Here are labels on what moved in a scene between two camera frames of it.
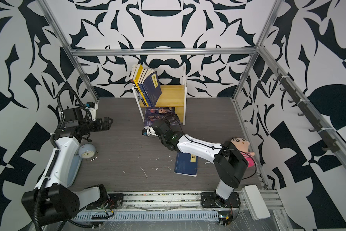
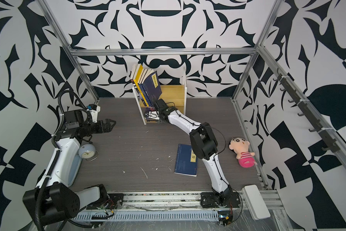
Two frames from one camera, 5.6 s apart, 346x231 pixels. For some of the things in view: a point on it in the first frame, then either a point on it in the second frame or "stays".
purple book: (172, 118) -> (147, 109)
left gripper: (107, 125) stays
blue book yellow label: (152, 88) stays
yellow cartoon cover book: (136, 82) stays
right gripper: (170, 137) -> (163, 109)
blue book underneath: (186, 163) stays
